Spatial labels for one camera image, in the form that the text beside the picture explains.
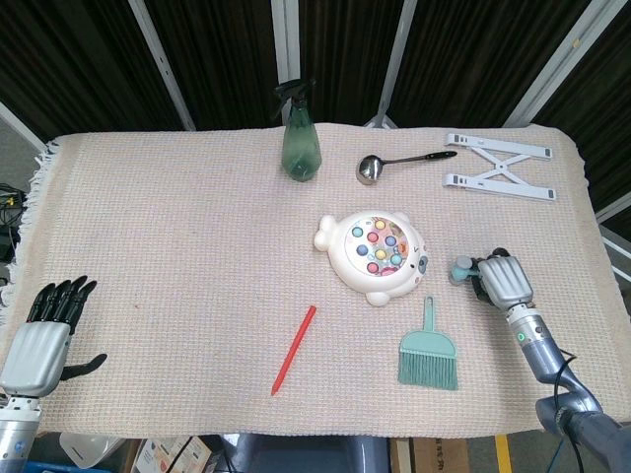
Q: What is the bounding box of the black cable bundle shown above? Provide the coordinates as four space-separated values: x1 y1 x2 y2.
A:
0 181 27 263

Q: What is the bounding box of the beige woven table mat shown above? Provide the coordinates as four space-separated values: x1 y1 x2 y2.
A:
0 121 591 440

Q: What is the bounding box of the steel ladle black handle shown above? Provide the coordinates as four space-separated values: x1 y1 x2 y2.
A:
354 150 458 187

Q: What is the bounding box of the brown cardboard box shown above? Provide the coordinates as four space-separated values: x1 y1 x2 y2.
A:
388 437 470 473

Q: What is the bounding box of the black pleated curtain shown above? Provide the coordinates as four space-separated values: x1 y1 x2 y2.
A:
0 0 631 233

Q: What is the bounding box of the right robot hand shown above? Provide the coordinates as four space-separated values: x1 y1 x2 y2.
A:
467 246 536 312

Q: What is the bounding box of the teal hand brush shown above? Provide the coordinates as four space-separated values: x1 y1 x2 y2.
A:
397 295 459 392

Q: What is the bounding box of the white seal-shaped pop-button toy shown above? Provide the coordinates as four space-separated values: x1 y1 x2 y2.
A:
313 209 430 308

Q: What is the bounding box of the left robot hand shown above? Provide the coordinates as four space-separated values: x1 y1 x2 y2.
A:
0 275 109 398

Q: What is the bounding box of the white metal frame post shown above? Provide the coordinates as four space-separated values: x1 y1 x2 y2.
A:
504 0 615 127
128 0 197 132
269 0 304 101
363 0 421 129
0 101 48 152

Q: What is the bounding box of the green plastic spray bottle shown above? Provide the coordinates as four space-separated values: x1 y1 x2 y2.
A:
271 78 323 184

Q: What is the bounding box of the printed cardboard box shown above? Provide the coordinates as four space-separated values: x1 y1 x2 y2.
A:
134 435 219 473

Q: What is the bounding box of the small teal object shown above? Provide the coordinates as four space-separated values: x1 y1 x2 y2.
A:
449 255 482 288

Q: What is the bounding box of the red pen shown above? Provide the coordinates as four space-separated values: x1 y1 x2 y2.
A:
269 304 317 397

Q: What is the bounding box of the white folding laptop stand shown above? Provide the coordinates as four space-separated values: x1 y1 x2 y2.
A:
441 132 559 204

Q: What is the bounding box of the white plastic container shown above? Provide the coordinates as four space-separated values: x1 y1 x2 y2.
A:
58 432 127 470

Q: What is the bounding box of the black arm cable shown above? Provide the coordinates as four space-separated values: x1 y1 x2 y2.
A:
550 346 579 445

